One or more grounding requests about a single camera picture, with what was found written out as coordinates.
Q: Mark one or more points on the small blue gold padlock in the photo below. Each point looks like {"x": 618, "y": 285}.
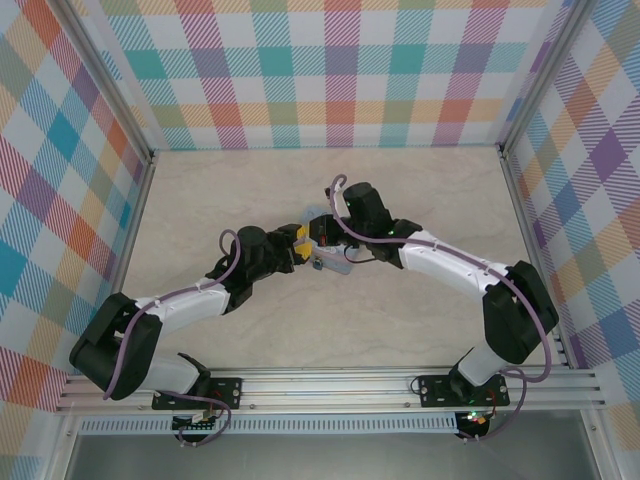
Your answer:
{"x": 317, "y": 263}

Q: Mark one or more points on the light blue cartoon tin box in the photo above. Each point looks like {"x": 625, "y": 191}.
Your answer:
{"x": 336, "y": 264}

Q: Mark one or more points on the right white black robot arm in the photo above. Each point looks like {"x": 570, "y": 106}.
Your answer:
{"x": 450, "y": 260}

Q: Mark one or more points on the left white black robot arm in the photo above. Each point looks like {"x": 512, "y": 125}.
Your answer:
{"x": 190, "y": 307}

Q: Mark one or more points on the left green circuit board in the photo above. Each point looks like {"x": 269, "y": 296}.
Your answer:
{"x": 195, "y": 426}

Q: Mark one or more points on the grey metal shelf panel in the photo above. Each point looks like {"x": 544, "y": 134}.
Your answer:
{"x": 325, "y": 457}

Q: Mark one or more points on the right lit circuit board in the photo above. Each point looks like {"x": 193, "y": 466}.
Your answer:
{"x": 475, "y": 418}

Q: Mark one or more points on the aluminium table side rail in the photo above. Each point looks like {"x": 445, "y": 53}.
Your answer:
{"x": 127, "y": 260}
{"x": 532, "y": 260}

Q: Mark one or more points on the aluminium mounting rail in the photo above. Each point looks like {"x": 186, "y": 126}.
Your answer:
{"x": 325, "y": 387}

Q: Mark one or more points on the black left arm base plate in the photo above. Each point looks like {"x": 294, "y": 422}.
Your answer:
{"x": 227, "y": 392}

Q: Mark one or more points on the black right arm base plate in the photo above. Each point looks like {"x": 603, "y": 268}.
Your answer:
{"x": 435, "y": 392}

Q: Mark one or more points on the aluminium frame post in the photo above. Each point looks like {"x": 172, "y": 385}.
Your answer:
{"x": 107, "y": 80}
{"x": 542, "y": 75}

